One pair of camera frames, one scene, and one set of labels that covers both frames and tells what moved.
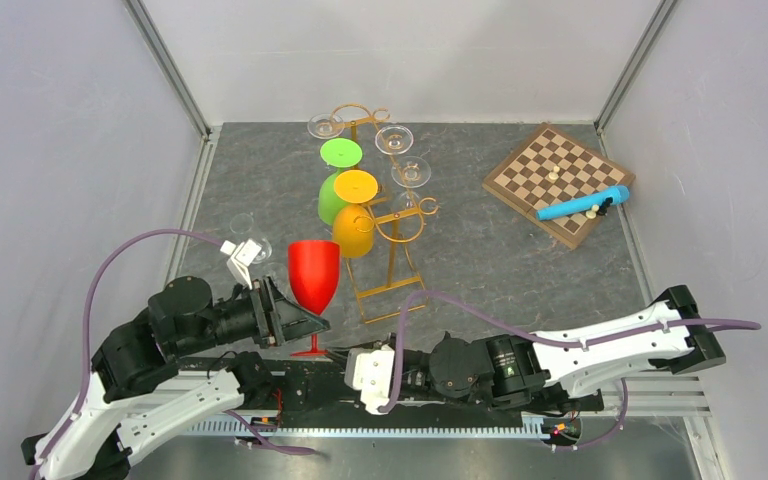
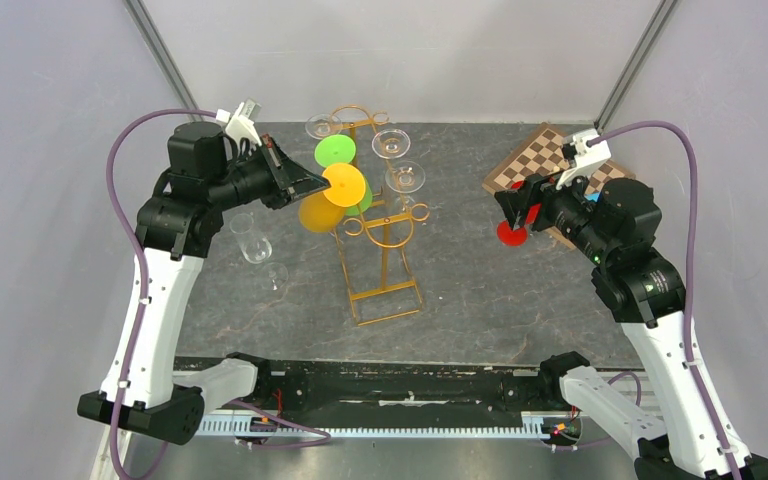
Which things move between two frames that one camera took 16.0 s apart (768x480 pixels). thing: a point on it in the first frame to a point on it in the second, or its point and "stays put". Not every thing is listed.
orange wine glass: [353, 227] to [323, 212]
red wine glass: [314, 271] to [517, 236]
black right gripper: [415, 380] to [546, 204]
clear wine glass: [325, 126] stays put
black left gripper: [273, 309] to [288, 178]
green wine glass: [339, 153] stays put
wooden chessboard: [552, 168] stays put
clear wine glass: [394, 139] stays put
